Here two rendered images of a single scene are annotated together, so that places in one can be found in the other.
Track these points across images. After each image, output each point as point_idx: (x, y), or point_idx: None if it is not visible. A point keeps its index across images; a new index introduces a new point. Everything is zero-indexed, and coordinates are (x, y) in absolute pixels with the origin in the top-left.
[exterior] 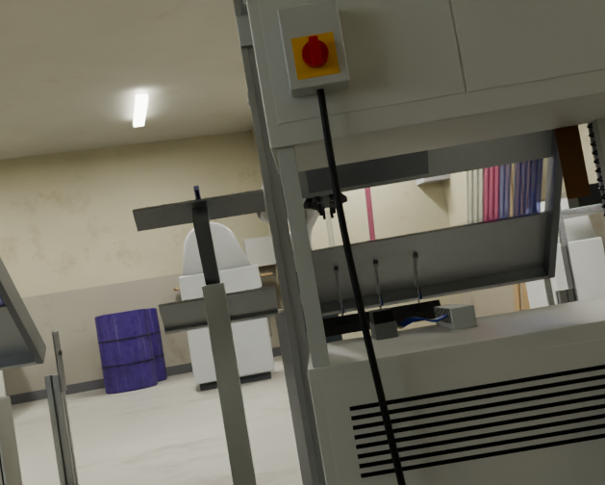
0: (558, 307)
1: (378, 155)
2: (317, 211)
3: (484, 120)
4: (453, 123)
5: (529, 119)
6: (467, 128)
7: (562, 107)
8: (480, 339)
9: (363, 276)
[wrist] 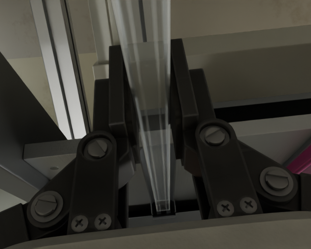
0: None
1: (202, 50)
2: (79, 152)
3: (257, 33)
4: (231, 34)
5: None
6: (257, 35)
7: None
8: None
9: None
